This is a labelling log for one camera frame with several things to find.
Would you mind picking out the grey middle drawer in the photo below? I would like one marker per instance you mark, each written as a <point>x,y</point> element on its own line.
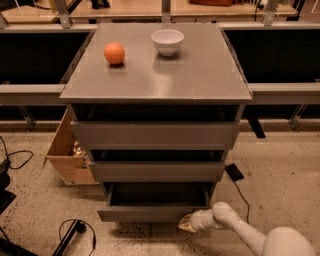
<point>157,165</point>

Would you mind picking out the grey drawer cabinet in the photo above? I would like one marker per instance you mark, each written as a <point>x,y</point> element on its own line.
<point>200,83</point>

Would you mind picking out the grey drawer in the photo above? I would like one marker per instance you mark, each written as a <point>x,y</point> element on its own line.
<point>157,165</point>
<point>154,201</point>
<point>156,135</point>

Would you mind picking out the grey top drawer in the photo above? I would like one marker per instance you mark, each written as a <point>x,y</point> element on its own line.
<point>156,135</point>

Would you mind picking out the orange ball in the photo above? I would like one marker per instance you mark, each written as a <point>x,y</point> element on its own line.
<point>114,53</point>

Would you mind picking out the grey metal rail frame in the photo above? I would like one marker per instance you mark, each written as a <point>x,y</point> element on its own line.
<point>168,12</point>

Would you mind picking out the grey bottom drawer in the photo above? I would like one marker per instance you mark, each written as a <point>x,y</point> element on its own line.
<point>154,201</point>

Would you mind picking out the black stand with cable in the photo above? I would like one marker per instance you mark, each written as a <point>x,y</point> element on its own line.
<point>76,226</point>

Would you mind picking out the brown cardboard box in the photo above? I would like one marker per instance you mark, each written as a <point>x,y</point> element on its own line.
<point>72,168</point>

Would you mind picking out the white ceramic bowl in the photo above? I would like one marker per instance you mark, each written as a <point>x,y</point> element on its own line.
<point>167,41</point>

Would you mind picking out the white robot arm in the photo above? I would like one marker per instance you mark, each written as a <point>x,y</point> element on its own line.
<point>281,241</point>

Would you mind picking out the black power adapter with cable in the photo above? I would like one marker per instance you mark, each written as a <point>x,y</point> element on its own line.
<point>235,175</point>

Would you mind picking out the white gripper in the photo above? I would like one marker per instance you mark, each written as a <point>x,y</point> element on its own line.
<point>198,222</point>

